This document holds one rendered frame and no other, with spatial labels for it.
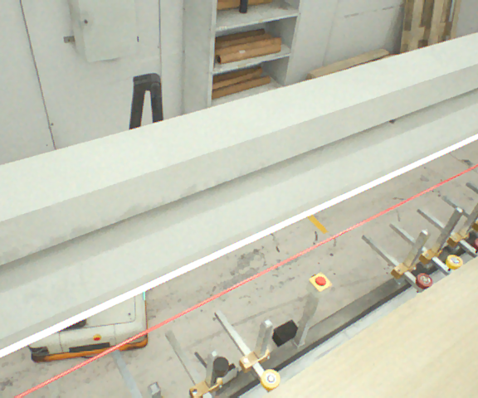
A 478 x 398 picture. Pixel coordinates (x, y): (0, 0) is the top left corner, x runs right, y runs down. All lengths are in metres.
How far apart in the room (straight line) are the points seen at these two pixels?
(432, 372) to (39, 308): 1.99
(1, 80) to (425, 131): 3.35
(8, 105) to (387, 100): 3.47
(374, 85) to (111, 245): 0.38
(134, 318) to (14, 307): 2.44
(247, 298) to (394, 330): 1.30
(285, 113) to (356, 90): 0.11
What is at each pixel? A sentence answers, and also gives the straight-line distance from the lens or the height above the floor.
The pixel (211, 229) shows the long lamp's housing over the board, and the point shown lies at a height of 2.36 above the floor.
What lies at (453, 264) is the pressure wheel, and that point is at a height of 0.91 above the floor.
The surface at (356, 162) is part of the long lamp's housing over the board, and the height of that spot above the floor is 2.37.
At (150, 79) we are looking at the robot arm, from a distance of 2.27.
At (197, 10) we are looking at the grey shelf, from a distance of 3.86.
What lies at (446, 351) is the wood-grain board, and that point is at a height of 0.90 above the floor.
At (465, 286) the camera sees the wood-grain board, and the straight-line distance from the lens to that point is 2.67.
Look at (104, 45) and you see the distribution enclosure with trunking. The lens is 3.61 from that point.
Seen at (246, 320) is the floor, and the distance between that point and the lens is 3.23.
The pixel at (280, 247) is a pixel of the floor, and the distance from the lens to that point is 3.66.
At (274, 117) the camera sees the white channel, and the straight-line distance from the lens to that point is 0.53.
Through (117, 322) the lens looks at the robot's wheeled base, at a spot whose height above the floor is 0.28.
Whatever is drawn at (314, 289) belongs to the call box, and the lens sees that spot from 1.96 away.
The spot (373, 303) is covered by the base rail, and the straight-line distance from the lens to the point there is 2.64.
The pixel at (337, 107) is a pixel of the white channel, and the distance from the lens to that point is 0.57.
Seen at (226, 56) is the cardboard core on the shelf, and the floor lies 0.96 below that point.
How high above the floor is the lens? 2.75
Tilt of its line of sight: 44 degrees down
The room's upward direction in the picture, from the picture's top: 8 degrees clockwise
